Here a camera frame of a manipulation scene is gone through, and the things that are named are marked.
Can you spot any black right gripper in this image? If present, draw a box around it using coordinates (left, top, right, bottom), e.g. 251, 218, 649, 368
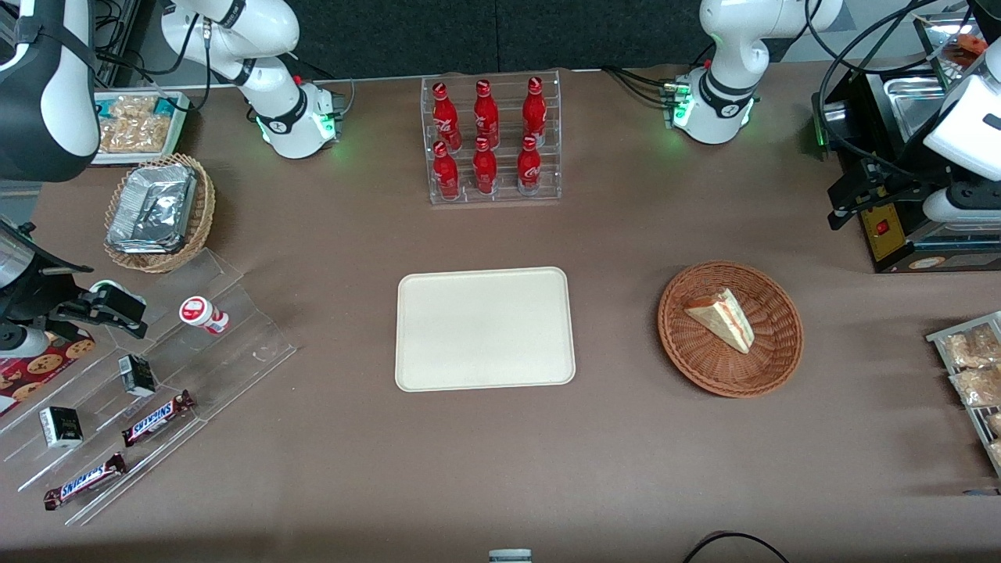
0, 221, 150, 339

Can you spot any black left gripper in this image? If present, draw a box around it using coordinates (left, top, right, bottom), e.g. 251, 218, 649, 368
827, 159, 952, 232

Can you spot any triangular sandwich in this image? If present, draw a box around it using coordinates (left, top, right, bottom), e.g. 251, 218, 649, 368
684, 288, 756, 355

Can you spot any tan wicker basket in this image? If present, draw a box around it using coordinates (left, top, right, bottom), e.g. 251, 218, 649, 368
103, 153, 217, 274

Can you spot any round brown wicker basket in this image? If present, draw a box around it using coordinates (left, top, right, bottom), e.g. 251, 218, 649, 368
657, 260, 805, 399

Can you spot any white snack tray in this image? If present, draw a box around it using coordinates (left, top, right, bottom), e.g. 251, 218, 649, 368
91, 90, 192, 167

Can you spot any tray of packaged snacks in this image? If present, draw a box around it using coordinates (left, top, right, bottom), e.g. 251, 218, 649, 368
927, 311, 1001, 478

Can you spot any beige plastic tray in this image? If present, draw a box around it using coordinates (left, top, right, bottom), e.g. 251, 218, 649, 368
395, 267, 577, 393

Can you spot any black food warmer appliance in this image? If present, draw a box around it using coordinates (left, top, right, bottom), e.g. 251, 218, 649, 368
812, 0, 1001, 274

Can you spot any small black box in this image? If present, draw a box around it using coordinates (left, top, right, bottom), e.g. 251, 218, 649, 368
117, 354, 157, 398
39, 406, 84, 449

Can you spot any red chocolate chip cookie box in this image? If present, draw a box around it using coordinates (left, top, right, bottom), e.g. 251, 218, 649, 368
0, 332, 96, 417

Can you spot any red white snack cup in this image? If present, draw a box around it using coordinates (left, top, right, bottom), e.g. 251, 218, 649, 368
179, 296, 230, 335

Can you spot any steel food pan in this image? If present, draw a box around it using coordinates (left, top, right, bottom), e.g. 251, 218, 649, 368
884, 74, 953, 143

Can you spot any stack of foil trays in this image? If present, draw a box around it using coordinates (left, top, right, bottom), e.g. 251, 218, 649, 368
106, 163, 198, 255

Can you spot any Snickers chocolate bar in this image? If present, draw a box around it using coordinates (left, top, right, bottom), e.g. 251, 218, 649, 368
121, 390, 196, 448
43, 452, 128, 511

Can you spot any clear acrylic stepped stand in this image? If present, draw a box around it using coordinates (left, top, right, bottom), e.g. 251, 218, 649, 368
0, 249, 298, 526

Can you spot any clear bagged snack packet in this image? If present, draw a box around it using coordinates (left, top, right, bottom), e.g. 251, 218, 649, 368
98, 117, 179, 154
99, 95, 159, 120

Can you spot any red cola bottle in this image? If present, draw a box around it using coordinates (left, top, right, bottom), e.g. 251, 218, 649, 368
432, 81, 462, 151
472, 137, 499, 196
522, 76, 548, 145
517, 134, 543, 196
432, 141, 461, 200
473, 79, 501, 149

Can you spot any clear acrylic bottle rack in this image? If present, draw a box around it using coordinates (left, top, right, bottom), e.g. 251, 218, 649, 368
421, 70, 562, 206

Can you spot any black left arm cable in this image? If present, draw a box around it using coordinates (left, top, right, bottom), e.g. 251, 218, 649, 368
805, 0, 951, 185

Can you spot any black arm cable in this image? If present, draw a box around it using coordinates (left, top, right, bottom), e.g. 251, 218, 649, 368
94, 0, 216, 112
805, 0, 951, 185

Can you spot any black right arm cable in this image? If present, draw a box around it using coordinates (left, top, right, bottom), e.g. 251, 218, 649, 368
94, 0, 216, 112

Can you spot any black base cable bundle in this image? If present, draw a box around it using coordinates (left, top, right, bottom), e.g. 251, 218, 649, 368
602, 66, 683, 108

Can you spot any black looped cable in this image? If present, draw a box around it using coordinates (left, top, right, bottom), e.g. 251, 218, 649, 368
684, 531, 788, 563

